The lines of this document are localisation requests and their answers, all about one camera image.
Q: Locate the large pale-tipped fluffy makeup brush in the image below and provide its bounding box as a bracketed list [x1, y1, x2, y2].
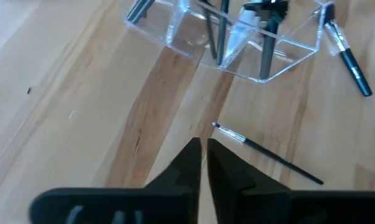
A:
[259, 17, 281, 81]

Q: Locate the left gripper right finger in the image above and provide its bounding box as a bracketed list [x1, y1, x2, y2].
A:
[207, 138, 375, 224]

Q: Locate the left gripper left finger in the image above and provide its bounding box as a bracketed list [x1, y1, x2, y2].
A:
[28, 138, 203, 224]

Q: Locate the clear acrylic organizer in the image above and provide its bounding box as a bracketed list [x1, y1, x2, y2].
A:
[123, 0, 335, 84]

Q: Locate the medium pale-tipped makeup brush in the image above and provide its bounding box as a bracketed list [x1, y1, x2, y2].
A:
[322, 2, 374, 98]

